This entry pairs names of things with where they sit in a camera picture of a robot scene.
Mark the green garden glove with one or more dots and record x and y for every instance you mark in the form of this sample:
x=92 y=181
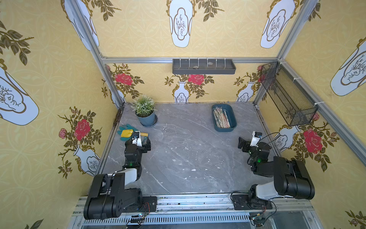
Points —
x=125 y=127

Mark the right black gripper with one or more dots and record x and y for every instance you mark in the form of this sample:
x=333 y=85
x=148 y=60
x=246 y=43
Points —
x=247 y=144

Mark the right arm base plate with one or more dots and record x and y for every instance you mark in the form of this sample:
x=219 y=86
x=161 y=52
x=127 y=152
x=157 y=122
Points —
x=244 y=201

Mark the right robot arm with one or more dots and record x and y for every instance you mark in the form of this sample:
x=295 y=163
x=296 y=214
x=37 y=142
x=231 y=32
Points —
x=290 y=177

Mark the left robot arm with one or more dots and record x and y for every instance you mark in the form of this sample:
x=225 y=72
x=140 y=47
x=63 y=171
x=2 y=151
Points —
x=108 y=197

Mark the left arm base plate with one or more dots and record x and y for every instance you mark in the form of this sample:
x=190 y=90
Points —
x=144 y=203

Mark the potted green plant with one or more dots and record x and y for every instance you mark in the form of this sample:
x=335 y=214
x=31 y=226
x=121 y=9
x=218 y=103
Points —
x=144 y=109

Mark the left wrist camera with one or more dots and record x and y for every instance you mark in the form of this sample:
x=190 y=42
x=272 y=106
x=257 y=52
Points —
x=136 y=139

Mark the yellow hand trowel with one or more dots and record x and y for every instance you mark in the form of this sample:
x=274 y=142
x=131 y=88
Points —
x=127 y=133

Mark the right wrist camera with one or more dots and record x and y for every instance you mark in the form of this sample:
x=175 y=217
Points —
x=256 y=137

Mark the teal plastic storage box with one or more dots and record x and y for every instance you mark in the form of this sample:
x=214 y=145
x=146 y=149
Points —
x=223 y=118

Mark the grey wall shelf tray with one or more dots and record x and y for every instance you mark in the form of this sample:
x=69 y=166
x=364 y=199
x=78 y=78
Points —
x=203 y=66

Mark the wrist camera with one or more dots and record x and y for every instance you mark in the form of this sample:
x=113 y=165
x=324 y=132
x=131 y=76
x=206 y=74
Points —
x=256 y=137
x=136 y=139

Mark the aluminium front rail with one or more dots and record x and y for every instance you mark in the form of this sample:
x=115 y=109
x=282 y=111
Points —
x=208 y=208

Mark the black wire mesh basket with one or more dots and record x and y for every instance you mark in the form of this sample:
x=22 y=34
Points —
x=294 y=104

